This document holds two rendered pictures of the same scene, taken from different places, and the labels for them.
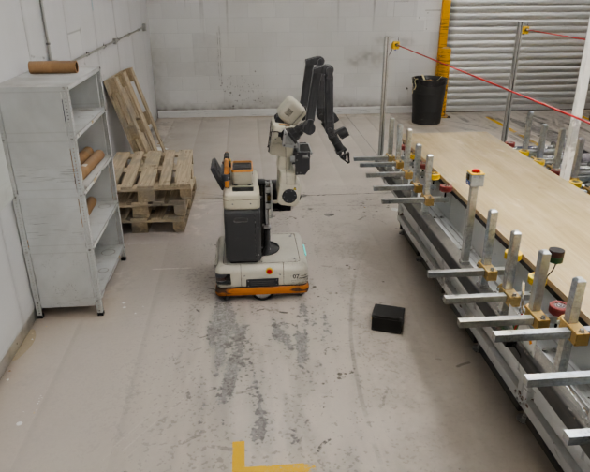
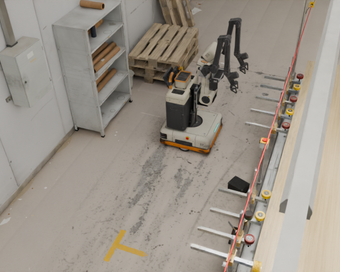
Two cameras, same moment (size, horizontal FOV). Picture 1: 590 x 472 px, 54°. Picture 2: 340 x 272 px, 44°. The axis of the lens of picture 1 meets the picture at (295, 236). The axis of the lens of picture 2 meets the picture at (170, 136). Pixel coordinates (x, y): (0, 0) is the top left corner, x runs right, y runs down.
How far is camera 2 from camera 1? 2.06 m
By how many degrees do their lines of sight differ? 28
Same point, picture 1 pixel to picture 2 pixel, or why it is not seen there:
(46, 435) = (52, 197)
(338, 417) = (174, 235)
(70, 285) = (89, 120)
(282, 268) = (194, 138)
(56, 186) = (82, 75)
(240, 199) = (173, 98)
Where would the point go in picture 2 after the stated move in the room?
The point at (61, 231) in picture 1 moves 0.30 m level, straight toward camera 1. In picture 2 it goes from (84, 95) to (79, 109)
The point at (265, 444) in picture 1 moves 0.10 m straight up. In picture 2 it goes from (134, 236) to (133, 230)
